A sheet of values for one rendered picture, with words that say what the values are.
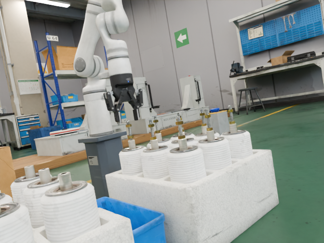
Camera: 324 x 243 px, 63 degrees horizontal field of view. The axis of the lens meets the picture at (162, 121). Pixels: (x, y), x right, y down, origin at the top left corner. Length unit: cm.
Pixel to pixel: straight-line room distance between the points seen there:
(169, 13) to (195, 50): 123
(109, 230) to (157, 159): 30
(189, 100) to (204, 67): 233
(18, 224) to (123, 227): 17
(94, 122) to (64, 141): 160
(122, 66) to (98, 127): 31
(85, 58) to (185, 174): 62
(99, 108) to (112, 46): 29
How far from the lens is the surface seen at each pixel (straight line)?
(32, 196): 61
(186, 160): 66
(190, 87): 441
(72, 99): 583
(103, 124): 107
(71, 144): 270
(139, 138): 311
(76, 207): 50
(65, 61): 597
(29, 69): 721
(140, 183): 76
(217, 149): 75
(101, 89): 108
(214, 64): 642
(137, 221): 77
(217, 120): 109
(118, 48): 87
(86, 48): 108
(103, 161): 106
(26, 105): 700
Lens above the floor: 37
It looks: 3 degrees down
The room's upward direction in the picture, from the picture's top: 10 degrees counter-clockwise
